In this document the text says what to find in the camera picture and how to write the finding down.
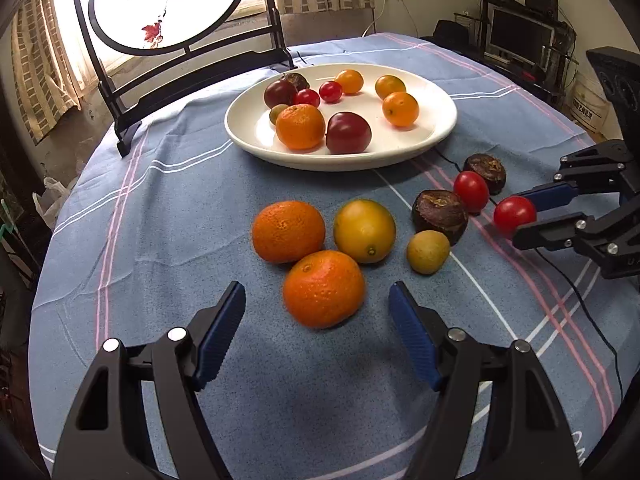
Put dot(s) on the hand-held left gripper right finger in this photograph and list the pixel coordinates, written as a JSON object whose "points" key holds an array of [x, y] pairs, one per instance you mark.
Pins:
{"points": [[415, 330]]}

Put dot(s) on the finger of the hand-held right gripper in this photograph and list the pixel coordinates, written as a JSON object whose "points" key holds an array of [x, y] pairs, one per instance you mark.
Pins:
{"points": [[550, 196], [550, 235]]}

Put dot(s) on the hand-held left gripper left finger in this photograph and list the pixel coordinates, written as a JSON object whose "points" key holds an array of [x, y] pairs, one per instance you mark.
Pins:
{"points": [[220, 330]]}

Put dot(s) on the red cherry tomato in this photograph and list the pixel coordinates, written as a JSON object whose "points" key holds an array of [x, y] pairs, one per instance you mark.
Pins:
{"points": [[306, 97], [330, 91], [512, 212], [471, 191]]}

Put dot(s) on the mandarin orange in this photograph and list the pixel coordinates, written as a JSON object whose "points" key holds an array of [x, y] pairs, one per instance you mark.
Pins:
{"points": [[300, 126], [288, 231], [323, 288]]}

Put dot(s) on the white ceramic plate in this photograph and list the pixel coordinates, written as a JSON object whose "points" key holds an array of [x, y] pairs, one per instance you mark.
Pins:
{"points": [[425, 125]]}

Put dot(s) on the orange kumquat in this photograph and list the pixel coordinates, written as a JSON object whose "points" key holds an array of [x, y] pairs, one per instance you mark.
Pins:
{"points": [[349, 81], [400, 108], [390, 86]]}

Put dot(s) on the dark red plum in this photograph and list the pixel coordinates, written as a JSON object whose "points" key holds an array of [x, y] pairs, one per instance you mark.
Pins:
{"points": [[348, 132], [279, 92]]}

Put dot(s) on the small yellow-green kumquat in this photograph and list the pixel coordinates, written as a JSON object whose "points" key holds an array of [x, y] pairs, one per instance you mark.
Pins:
{"points": [[276, 111], [428, 251]]}

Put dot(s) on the dark brown water chestnut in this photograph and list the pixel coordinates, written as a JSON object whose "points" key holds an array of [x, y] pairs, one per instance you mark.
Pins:
{"points": [[298, 80], [492, 170], [440, 216]]}

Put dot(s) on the white plastic bucket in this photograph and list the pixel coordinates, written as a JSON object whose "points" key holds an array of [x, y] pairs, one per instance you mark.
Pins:
{"points": [[590, 105]]}

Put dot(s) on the blue striped tablecloth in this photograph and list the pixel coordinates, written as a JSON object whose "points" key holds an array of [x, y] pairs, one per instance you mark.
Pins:
{"points": [[175, 260]]}

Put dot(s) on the large yellow-green citrus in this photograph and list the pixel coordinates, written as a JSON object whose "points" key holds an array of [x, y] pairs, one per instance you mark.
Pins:
{"points": [[364, 230]]}

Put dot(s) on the computer monitor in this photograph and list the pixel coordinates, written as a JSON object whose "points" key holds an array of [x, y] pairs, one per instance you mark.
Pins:
{"points": [[520, 35]]}

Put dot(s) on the white plastic bag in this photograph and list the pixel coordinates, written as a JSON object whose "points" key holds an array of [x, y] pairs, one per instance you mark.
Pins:
{"points": [[50, 202]]}

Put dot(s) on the round bird embroidery table screen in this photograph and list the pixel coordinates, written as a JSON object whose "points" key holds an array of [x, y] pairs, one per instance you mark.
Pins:
{"points": [[165, 20]]}

